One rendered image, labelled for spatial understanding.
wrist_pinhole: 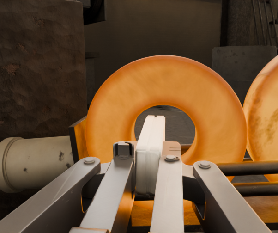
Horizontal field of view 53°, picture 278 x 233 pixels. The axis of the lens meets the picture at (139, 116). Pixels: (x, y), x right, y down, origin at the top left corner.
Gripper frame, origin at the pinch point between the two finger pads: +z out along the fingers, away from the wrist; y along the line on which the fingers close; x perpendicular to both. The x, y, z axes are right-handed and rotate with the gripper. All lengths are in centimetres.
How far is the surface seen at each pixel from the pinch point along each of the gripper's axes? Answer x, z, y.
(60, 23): 9.4, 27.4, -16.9
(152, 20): 37, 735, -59
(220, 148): -2.4, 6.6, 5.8
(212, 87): 3.1, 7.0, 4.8
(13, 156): -3.9, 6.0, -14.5
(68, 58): 3.8, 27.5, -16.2
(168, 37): -6, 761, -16
